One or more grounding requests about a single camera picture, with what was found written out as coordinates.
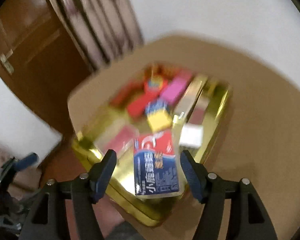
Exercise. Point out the clear plastic long box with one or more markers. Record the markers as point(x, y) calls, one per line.
point(117, 136)

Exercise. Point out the clear floss pick box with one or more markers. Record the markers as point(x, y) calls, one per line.
point(155, 166)

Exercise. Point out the white small block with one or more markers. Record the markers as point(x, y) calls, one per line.
point(191, 136)

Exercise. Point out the gold red toffee tin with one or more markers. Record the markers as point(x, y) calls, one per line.
point(107, 97)

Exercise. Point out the pink small block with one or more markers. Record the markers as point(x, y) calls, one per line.
point(176, 87)

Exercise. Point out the brown wooden door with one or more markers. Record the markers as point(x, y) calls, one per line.
point(47, 65)

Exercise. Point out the yellow red striped cube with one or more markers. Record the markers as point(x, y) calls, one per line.
point(159, 120)

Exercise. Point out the metal door handle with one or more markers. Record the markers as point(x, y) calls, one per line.
point(5, 62)

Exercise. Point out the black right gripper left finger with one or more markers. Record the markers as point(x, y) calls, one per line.
point(47, 217)

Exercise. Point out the red rectangular box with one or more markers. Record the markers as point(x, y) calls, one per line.
point(137, 107)

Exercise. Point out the blue patterned oval tin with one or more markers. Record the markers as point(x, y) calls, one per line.
point(156, 105)

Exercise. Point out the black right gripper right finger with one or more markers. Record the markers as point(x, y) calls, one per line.
point(248, 216)

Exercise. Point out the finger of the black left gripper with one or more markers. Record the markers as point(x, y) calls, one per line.
point(26, 162)

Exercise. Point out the beige patterned curtain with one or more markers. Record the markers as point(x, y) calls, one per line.
point(102, 30)

